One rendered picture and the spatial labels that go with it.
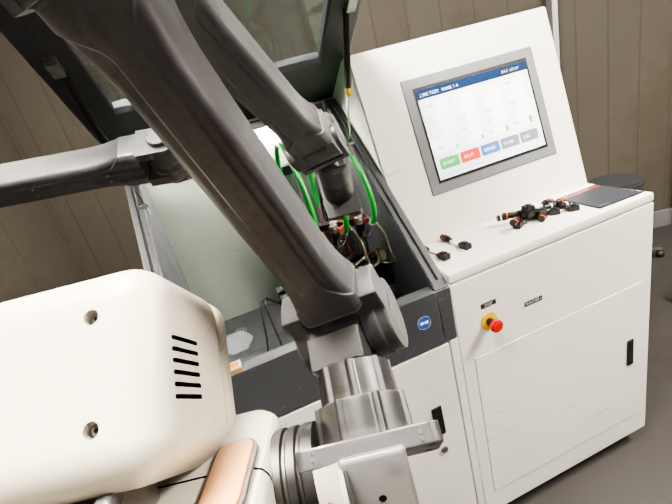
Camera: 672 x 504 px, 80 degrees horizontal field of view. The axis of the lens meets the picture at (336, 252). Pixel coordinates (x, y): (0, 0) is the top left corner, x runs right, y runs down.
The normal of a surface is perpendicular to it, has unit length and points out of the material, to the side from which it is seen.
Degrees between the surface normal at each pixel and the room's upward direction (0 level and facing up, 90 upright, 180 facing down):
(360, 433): 38
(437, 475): 90
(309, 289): 108
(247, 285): 90
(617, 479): 0
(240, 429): 8
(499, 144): 76
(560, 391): 90
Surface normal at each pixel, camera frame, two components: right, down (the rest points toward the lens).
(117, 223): 0.05, 0.36
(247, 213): 0.04, 0.63
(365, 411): -0.07, -0.53
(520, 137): 0.25, 0.05
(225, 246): 0.31, 0.28
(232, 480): -0.25, -0.94
